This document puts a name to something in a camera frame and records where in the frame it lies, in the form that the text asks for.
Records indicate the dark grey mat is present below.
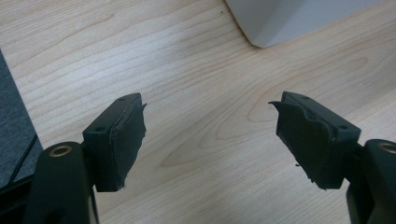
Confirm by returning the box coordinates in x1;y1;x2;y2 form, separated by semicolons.
0;49;44;189

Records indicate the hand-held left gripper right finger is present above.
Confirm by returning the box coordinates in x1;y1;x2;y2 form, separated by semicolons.
268;91;362;190

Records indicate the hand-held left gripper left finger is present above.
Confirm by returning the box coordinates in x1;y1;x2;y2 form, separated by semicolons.
81;91;148;193

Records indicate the thin black cable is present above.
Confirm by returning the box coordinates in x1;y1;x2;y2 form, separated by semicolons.
7;133;39;188

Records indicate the white plastic object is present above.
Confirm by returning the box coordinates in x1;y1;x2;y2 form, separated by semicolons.
224;0;382;49

